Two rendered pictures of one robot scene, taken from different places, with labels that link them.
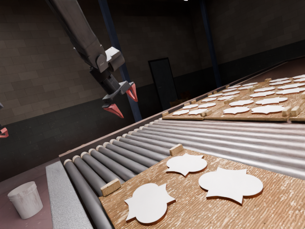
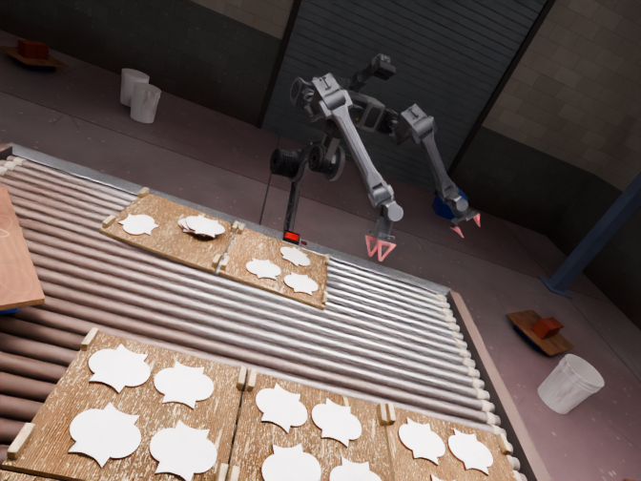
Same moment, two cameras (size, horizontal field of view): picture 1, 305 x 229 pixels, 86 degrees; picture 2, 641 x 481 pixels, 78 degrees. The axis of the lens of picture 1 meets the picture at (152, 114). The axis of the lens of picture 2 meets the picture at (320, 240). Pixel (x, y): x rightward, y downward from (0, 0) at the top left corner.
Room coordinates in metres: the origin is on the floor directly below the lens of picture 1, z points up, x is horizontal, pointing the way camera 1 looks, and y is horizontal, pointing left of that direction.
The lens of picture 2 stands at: (0.92, -1.24, 1.83)
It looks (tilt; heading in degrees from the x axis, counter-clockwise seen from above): 28 degrees down; 110
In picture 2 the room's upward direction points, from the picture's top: 25 degrees clockwise
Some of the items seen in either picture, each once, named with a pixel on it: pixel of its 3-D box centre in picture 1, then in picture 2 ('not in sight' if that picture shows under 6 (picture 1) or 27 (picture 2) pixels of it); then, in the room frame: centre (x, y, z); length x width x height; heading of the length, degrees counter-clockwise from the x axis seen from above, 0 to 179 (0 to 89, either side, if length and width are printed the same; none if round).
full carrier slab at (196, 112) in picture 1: (194, 109); (460, 475); (1.23, -0.32, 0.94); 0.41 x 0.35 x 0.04; 33
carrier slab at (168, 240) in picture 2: not in sight; (175, 229); (-0.01, -0.24, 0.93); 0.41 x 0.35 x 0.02; 29
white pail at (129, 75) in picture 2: not in sight; (134, 89); (-3.31, 2.06, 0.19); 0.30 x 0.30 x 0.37
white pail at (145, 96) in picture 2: not in sight; (144, 103); (-2.91, 1.91, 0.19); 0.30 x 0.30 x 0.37
